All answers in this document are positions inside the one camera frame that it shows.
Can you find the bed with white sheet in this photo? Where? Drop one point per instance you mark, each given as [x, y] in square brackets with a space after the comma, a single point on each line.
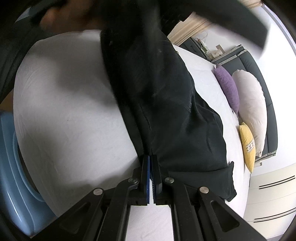
[69, 115]

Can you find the yellow pillow with patterned stripe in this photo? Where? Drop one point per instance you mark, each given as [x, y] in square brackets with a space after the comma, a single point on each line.
[246, 143]

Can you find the grey nightstand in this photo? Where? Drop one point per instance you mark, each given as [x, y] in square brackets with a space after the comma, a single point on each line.
[190, 45]

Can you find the black pants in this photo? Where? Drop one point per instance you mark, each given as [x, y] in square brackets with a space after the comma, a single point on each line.
[161, 92]

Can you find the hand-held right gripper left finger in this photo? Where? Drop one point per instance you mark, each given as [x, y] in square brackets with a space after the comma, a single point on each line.
[146, 176]

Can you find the large white pillow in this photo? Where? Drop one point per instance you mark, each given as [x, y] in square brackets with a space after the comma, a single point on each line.
[252, 104]

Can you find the beige curtain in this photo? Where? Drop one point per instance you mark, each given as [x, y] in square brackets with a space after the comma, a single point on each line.
[187, 30]

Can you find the cream wardrobe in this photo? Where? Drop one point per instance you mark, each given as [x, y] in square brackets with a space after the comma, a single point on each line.
[272, 201]

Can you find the person's left forearm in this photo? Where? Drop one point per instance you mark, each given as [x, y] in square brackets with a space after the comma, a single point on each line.
[62, 17]

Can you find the grey padded headboard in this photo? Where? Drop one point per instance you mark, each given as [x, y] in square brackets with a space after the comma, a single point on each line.
[252, 64]

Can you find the purple pillow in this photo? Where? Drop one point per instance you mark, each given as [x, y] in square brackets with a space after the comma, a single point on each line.
[227, 85]

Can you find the blue plastic tub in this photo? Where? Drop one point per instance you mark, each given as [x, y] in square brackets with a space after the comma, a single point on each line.
[13, 185]

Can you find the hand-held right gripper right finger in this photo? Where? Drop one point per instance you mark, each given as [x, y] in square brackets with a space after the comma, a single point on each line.
[155, 176]

